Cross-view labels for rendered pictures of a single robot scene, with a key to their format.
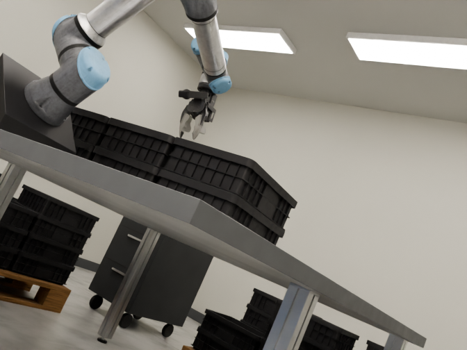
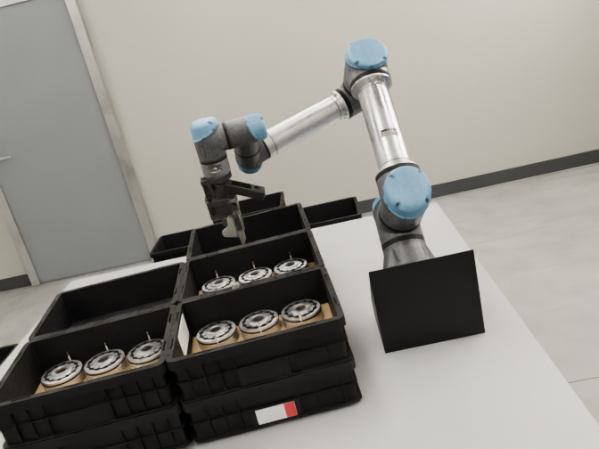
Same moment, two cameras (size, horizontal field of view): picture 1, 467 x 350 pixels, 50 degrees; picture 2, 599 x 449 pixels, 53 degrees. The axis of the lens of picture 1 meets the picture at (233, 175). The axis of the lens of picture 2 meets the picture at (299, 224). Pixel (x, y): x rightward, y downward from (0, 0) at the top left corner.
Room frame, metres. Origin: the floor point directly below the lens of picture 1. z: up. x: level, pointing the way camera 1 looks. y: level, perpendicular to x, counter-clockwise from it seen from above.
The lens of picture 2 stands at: (2.53, 1.65, 1.56)
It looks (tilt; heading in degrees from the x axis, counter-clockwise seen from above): 19 degrees down; 236
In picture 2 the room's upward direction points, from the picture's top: 14 degrees counter-clockwise
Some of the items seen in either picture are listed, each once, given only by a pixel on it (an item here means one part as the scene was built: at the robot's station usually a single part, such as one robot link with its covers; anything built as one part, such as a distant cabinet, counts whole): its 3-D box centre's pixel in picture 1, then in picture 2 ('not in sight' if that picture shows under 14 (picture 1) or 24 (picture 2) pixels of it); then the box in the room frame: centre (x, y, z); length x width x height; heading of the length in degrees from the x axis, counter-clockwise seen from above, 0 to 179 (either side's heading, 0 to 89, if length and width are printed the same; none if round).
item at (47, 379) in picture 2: not in sight; (61, 372); (2.33, 0.16, 0.86); 0.10 x 0.10 x 0.01
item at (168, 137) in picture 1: (170, 153); (250, 265); (1.78, 0.24, 0.92); 0.40 x 0.30 x 0.02; 148
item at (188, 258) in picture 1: (156, 264); not in sight; (3.77, 0.25, 0.45); 0.62 x 0.45 x 0.90; 142
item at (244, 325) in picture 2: not in sight; (258, 321); (1.90, 0.43, 0.86); 0.10 x 0.10 x 0.01
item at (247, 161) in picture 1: (238, 174); (248, 232); (1.62, -0.01, 0.92); 0.40 x 0.30 x 0.02; 148
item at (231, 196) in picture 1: (218, 218); not in sight; (1.62, -0.01, 0.76); 0.40 x 0.30 x 0.12; 148
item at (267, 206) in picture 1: (231, 188); (251, 246); (1.62, -0.01, 0.87); 0.40 x 0.30 x 0.11; 148
